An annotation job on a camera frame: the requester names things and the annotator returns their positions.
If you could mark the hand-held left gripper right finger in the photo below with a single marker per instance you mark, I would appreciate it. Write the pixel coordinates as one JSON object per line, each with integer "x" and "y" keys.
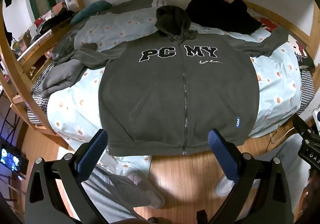
{"x": 223, "y": 155}

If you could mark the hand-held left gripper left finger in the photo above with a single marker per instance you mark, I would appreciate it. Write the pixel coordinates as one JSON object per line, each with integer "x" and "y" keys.
{"x": 91, "y": 155}

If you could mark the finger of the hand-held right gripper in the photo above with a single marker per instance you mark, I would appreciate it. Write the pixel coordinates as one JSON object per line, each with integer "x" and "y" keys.
{"x": 303, "y": 126}

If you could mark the dark green zip hoodie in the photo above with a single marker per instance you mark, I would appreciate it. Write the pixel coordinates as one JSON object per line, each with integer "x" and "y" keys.
{"x": 175, "y": 89}

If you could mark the dark clothes heap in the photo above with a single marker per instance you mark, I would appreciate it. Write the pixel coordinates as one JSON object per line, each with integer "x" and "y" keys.
{"x": 57, "y": 19}

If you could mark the black clothes pile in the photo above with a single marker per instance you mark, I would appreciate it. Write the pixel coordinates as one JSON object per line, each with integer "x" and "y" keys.
{"x": 220, "y": 11}

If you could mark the person's right leg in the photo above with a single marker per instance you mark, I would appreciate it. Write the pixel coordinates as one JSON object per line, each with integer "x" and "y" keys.
{"x": 282, "y": 159}

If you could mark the person's leg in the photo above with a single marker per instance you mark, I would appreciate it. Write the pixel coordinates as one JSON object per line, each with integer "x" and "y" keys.
{"x": 107, "y": 194}
{"x": 282, "y": 159}

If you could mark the grey quilted slipper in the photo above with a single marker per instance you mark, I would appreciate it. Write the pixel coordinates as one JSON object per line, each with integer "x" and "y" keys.
{"x": 147, "y": 189}
{"x": 225, "y": 185}

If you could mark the person's left leg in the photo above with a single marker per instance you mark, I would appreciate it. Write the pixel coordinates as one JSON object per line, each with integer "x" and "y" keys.
{"x": 107, "y": 194}

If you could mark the light blue daisy duvet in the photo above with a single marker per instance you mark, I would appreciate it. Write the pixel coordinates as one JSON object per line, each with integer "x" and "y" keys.
{"x": 75, "y": 104}

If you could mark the glowing computer tower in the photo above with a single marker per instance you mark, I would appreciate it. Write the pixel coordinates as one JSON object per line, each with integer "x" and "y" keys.
{"x": 10, "y": 156}

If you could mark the cartoon cat printed blanket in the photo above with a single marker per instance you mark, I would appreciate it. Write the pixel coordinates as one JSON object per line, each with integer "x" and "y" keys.
{"x": 295, "y": 44}

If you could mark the teal pillow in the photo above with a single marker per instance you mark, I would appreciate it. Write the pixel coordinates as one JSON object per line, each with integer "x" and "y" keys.
{"x": 87, "y": 10}

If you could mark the pink box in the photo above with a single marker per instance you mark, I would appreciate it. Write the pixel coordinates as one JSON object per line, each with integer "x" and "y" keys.
{"x": 58, "y": 7}

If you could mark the dark grey blanket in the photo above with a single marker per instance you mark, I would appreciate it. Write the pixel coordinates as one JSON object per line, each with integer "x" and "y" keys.
{"x": 135, "y": 4}

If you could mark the wooden bunk bed frame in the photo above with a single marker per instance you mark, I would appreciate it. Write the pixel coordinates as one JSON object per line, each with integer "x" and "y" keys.
{"x": 15, "y": 81}

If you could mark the silver metal rail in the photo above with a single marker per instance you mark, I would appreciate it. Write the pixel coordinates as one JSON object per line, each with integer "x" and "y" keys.
{"x": 35, "y": 45}

